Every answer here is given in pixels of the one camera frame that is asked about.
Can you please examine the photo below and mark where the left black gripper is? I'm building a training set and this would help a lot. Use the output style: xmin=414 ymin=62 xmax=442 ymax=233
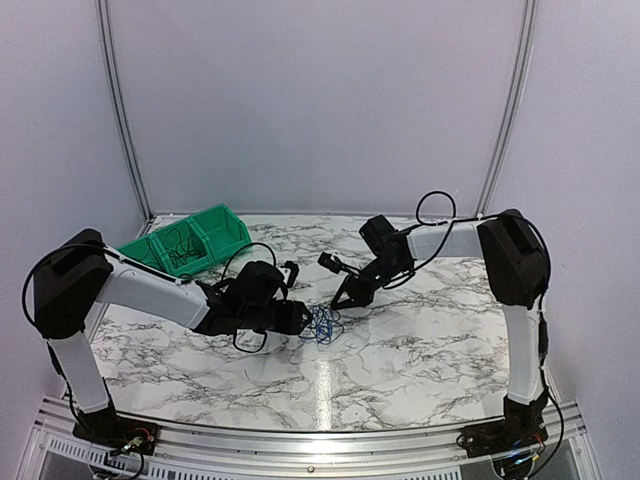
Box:
xmin=241 ymin=300 xmax=313 ymax=336

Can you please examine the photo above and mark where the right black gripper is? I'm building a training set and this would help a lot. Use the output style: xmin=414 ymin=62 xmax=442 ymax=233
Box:
xmin=330 ymin=255 xmax=409 ymax=311

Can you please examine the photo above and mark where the blue cable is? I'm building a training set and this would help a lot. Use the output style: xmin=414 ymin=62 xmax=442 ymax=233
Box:
xmin=298 ymin=305 xmax=346 ymax=346

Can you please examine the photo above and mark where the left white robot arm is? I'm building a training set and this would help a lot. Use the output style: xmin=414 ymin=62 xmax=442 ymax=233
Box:
xmin=21 ymin=229 xmax=311 ymax=445

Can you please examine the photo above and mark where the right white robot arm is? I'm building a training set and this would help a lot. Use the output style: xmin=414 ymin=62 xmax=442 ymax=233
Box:
xmin=318 ymin=209 xmax=551 ymax=448

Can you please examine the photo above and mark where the right green bin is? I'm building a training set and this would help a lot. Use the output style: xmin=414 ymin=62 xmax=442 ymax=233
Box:
xmin=189 ymin=204 xmax=251 ymax=264

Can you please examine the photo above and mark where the green bin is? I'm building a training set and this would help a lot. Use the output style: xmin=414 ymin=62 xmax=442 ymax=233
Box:
xmin=117 ymin=234 xmax=164 ymax=272
xmin=153 ymin=219 xmax=212 ymax=277
xmin=189 ymin=204 xmax=251 ymax=264

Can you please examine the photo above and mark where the middle green bin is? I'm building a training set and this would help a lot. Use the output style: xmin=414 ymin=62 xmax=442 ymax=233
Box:
xmin=153 ymin=219 xmax=212 ymax=277

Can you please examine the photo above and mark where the left green bin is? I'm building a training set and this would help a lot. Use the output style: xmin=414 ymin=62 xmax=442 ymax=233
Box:
xmin=117 ymin=234 xmax=164 ymax=272

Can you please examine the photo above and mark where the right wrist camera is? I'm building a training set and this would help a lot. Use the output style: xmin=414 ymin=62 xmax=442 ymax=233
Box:
xmin=317 ymin=252 xmax=355 ymax=274

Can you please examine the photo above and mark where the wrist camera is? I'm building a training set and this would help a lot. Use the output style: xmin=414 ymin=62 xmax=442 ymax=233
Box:
xmin=317 ymin=252 xmax=355 ymax=274
xmin=282 ymin=260 xmax=300 ymax=289

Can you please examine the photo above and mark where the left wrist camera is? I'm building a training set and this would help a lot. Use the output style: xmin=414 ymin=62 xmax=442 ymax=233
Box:
xmin=282 ymin=260 xmax=300 ymax=289

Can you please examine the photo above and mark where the left corner aluminium post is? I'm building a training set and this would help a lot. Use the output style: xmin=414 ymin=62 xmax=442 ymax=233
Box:
xmin=95 ymin=0 xmax=154 ymax=223

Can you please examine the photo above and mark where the corner aluminium post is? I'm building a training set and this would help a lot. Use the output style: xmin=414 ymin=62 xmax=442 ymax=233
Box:
xmin=475 ymin=0 xmax=538 ymax=215
xmin=95 ymin=0 xmax=154 ymax=223

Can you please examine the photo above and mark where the right corner aluminium post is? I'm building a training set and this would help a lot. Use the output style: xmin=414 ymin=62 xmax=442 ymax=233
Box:
xmin=475 ymin=0 xmax=538 ymax=215

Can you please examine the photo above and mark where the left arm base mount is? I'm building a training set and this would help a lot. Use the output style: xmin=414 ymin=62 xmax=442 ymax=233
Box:
xmin=73 ymin=400 xmax=159 ymax=455

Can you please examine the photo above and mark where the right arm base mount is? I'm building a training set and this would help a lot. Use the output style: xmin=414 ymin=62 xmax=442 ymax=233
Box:
xmin=456 ymin=391 xmax=549 ymax=458

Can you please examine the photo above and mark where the aluminium front rail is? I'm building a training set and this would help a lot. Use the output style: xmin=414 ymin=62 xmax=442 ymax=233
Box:
xmin=19 ymin=394 xmax=589 ymax=480

